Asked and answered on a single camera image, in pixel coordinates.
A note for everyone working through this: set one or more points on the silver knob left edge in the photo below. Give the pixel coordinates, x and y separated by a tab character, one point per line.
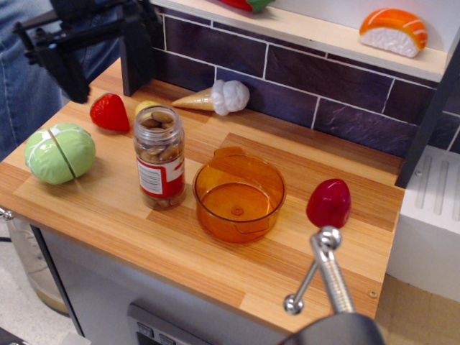
6	215

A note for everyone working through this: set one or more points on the toy salmon sushi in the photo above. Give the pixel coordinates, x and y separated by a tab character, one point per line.
394	30

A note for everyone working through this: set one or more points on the clear almond jar red label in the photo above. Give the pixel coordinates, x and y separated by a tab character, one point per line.
159	144

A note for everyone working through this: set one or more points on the dark grey left shelf post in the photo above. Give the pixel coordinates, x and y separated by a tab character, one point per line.
141	32

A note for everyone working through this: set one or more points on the toy ice cream cone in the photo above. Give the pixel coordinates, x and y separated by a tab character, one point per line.
223	97

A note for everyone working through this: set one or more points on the green toy cabbage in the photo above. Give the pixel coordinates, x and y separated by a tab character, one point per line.
60	153

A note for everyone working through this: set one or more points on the person in blue jeans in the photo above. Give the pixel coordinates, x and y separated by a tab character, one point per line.
29	95

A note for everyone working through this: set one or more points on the dark red toy fruit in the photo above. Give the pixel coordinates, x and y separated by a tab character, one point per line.
329	204

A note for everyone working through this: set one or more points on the red toy chili pepper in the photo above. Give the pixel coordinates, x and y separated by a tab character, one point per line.
253	6

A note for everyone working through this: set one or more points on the white ridged sink unit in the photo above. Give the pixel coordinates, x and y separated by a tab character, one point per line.
425	250

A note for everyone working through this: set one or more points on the wooden wall shelf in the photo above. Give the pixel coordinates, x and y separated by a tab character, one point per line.
316	34

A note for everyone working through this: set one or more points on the red toy strawberry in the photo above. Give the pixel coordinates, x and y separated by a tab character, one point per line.
108	112

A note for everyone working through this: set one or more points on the orange transparent plastic pot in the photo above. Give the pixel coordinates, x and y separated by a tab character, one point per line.
238	196

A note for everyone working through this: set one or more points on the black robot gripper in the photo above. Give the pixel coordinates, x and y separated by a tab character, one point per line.
51	36

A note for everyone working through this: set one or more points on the dark grey shelf post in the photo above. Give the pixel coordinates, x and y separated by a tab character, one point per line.
431	116
141	32

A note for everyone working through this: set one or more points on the yellow toy potato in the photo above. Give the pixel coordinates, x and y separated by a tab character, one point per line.
145	104

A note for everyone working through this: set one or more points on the grey oven control panel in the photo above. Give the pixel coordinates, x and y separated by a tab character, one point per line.
147	328

